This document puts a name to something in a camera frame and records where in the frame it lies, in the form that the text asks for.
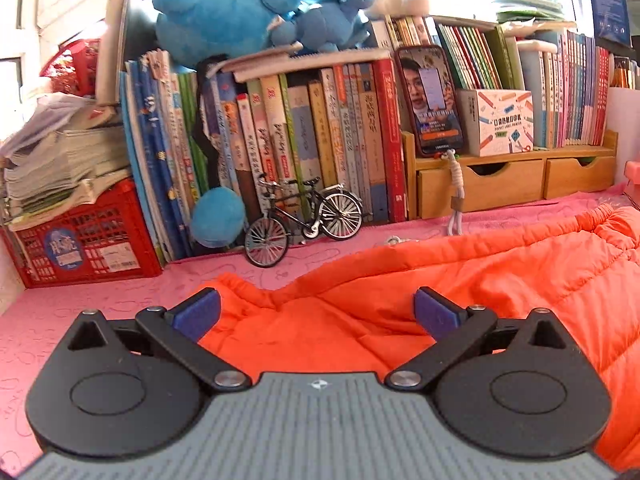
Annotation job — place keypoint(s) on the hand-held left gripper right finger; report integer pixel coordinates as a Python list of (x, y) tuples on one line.
[(440, 315)]

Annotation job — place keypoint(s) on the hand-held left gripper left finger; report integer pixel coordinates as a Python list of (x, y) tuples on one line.
[(197, 315)]

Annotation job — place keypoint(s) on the orange puffer jacket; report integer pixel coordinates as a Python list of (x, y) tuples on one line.
[(450, 285)]

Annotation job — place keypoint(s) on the pink rabbit-print blanket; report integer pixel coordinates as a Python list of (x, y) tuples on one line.
[(125, 300)]

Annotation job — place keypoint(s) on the round blue plush pendant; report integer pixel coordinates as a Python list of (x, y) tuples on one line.
[(217, 217)]

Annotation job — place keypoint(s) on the red plastic crate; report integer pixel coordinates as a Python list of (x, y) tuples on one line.
[(85, 245)]

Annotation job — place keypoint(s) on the wooden desktop bookshelf with drawers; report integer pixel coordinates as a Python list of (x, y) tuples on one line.
[(500, 185)]

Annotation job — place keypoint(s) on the miniature black bicycle model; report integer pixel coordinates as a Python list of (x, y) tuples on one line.
[(305, 220)]

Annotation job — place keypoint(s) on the white pencil-print cardboard box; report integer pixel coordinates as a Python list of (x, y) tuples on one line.
[(500, 122)]

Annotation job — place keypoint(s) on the stack of loose papers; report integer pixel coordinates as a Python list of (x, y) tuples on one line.
[(65, 160)]

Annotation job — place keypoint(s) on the row of upright storybooks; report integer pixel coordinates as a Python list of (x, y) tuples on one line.
[(300, 135)]

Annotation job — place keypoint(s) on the black smartphone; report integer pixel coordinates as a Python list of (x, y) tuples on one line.
[(430, 100)]

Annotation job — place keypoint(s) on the row of blue pink-spine books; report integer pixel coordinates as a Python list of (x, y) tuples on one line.
[(570, 90)]

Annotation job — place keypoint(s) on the row of green-spine books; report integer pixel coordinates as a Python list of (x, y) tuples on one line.
[(470, 55)]

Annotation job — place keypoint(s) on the red patterned bag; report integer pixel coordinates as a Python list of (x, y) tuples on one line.
[(72, 67)]

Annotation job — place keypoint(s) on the stack of green folders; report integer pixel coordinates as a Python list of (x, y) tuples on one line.
[(535, 7)]

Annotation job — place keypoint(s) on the dark blue cardboard box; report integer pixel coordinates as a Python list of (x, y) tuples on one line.
[(607, 5)]

